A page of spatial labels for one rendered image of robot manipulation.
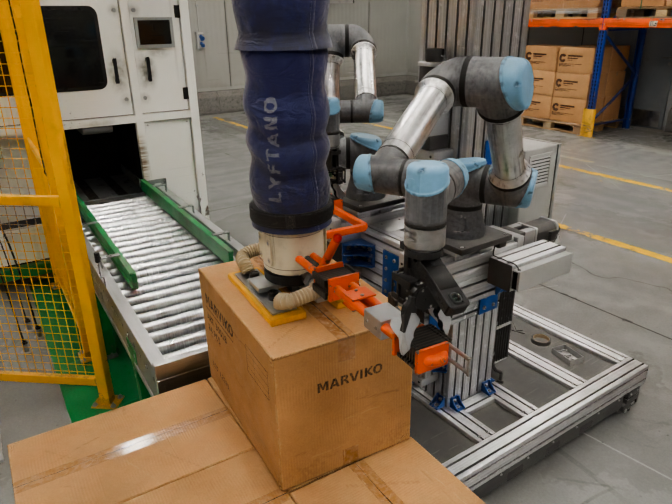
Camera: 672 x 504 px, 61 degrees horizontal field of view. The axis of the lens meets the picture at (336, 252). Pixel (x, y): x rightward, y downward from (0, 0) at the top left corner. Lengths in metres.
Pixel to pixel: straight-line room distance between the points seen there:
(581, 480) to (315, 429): 1.33
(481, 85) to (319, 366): 0.76
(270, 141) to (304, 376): 0.57
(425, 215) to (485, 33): 1.04
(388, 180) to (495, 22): 0.97
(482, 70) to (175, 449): 1.29
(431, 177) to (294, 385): 0.66
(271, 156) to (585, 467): 1.81
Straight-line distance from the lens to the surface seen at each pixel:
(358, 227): 1.73
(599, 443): 2.77
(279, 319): 1.47
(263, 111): 1.42
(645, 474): 2.69
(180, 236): 3.31
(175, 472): 1.70
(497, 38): 2.00
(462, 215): 1.77
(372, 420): 1.61
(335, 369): 1.45
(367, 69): 2.09
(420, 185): 0.99
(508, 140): 1.54
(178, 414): 1.90
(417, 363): 1.09
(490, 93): 1.39
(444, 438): 2.29
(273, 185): 1.46
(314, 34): 1.42
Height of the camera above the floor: 1.67
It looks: 22 degrees down
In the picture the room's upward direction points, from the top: 1 degrees counter-clockwise
